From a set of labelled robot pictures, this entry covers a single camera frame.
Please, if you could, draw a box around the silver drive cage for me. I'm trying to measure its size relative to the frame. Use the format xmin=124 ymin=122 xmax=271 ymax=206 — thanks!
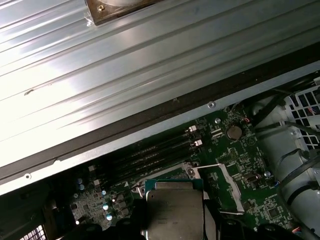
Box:
xmin=282 ymin=77 xmax=320 ymax=151

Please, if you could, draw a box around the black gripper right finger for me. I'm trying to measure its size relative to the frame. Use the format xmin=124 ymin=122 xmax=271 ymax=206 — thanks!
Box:
xmin=204 ymin=199 xmax=316 ymax=240

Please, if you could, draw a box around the CPU socket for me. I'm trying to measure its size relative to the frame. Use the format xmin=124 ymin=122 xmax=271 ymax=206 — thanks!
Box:
xmin=129 ymin=161 xmax=208 ymax=201

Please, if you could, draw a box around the silver green CPU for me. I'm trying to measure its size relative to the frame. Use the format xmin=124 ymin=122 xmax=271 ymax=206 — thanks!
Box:
xmin=144 ymin=177 xmax=206 ymax=240

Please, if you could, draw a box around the metal socket cover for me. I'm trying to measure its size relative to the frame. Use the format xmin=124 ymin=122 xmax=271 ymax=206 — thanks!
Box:
xmin=186 ymin=162 xmax=246 ymax=216

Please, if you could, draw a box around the black PC case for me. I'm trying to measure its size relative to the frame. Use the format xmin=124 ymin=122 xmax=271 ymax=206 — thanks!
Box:
xmin=0 ymin=47 xmax=320 ymax=240

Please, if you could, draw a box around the round coin cell battery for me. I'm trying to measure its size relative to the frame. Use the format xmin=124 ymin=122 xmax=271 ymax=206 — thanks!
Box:
xmin=225 ymin=124 xmax=243 ymax=141

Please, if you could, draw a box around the square brown base plate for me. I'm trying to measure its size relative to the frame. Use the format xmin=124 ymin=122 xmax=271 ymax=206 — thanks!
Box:
xmin=84 ymin=0 xmax=163 ymax=27

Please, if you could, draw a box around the green motherboard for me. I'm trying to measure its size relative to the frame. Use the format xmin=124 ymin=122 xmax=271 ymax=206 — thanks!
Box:
xmin=67 ymin=101 xmax=296 ymax=240

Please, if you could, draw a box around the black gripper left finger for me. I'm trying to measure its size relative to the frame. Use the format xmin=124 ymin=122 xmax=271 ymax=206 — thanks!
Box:
xmin=59 ymin=197 xmax=147 ymax=240

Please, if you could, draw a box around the black RAM slot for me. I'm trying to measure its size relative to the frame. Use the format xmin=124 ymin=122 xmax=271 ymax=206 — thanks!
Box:
xmin=99 ymin=146 xmax=205 ymax=193
xmin=88 ymin=124 xmax=199 ymax=174
xmin=91 ymin=131 xmax=201 ymax=181
xmin=94 ymin=138 xmax=203 ymax=188

